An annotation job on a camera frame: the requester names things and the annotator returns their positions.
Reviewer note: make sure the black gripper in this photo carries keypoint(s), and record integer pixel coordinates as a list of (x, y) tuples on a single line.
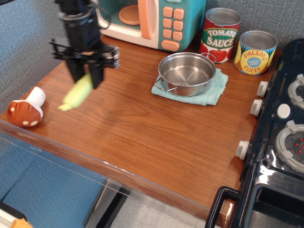
[(82, 45)]

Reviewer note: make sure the green handled metal spoon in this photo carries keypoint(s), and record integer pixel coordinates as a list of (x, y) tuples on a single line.
[(78, 93)]

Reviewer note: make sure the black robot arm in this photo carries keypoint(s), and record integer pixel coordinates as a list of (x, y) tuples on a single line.
[(76, 7)]

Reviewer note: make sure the brown plush mushroom toy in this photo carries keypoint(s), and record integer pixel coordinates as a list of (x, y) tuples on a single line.
[(27, 113)]

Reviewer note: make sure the teal toy microwave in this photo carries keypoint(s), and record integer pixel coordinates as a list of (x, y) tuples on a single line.
[(168, 25)]

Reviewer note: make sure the small steel pot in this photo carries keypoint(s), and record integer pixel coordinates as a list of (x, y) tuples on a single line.
[(185, 74)]

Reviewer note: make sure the teal folded cloth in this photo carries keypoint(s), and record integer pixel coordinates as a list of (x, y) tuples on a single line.
[(210, 97)]

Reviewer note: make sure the tomato sauce can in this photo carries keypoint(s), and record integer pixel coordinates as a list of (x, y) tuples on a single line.
[(220, 30)]

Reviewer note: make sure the pineapple slices can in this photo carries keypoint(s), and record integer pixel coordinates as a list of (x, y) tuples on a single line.
[(255, 52)]

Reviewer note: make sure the white stove knob middle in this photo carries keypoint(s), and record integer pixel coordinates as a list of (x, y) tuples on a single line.
[(256, 106)]

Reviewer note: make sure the white stove knob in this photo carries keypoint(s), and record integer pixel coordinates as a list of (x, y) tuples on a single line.
[(261, 91), (242, 149), (256, 106)]

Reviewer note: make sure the white stove knob front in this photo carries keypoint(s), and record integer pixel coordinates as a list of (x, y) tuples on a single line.
[(242, 149)]

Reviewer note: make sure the white stove knob rear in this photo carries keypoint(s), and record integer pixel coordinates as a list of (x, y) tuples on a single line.
[(261, 91)]

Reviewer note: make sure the black toy stove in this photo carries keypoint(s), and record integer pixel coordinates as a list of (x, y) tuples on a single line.
[(271, 194)]

